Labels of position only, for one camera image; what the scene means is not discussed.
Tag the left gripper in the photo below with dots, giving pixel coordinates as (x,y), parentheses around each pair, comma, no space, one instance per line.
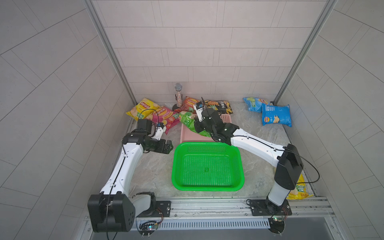
(160,148)

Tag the red chips bag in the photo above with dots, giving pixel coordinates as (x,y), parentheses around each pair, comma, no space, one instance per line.
(187,105)

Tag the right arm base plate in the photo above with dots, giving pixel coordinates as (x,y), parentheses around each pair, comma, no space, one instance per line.
(268,209)

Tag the light blue chips bag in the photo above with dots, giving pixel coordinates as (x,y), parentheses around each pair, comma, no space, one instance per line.
(255,104)

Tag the yellow chips bag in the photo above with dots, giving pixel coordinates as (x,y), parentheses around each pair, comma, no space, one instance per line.
(301,191)
(143,109)

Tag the right circuit board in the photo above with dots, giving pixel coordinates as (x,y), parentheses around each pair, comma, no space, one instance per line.
(277,226)

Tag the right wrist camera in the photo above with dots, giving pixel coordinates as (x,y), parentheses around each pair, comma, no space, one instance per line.
(199,107)

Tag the pink plastic basket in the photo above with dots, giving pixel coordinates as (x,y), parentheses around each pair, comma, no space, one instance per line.
(189,136)

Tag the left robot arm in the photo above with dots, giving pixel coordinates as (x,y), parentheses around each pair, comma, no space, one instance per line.
(112,210)

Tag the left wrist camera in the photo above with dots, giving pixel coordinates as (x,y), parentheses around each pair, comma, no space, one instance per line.
(160,130)

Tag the left circuit board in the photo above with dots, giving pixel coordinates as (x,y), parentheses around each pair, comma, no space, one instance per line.
(146,229)

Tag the green plastic basket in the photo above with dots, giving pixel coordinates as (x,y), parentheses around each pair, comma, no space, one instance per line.
(207,167)

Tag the glass jar on stand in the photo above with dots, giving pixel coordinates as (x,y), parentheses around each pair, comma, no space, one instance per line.
(179,96)

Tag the aluminium rail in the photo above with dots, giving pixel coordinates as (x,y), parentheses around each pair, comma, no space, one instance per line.
(236,208)

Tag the pink chips bag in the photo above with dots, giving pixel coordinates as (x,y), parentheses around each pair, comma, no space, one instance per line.
(166,116)

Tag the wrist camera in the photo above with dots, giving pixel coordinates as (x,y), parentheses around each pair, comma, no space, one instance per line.
(199,107)
(160,130)

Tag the green cucumber chips bag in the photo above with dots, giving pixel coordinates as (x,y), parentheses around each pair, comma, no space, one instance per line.
(188,119)

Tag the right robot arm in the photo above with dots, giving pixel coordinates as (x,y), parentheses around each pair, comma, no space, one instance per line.
(285,159)

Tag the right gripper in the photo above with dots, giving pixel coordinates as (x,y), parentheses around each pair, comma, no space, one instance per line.
(199,126)

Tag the black orange snack bag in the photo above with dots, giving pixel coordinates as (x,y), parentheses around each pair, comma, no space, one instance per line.
(222,106)

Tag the circuit board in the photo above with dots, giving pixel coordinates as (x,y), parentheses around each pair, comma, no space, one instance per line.
(146,229)
(277,226)

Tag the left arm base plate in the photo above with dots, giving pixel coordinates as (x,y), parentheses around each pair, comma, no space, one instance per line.
(162,209)

